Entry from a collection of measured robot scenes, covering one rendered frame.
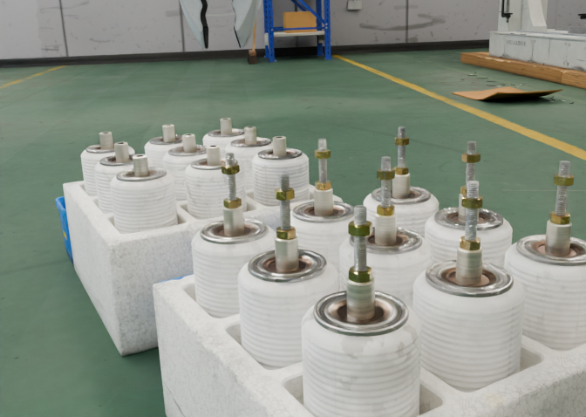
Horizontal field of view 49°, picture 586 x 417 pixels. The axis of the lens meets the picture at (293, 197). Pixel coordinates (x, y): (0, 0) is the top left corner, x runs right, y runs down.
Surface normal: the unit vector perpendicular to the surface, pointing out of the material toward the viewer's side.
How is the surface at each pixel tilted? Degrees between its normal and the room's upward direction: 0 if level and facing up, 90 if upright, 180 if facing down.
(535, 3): 63
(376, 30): 90
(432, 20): 90
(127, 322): 90
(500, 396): 0
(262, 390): 0
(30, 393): 0
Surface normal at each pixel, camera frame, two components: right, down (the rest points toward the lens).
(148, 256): 0.47, 0.23
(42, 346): -0.04, -0.96
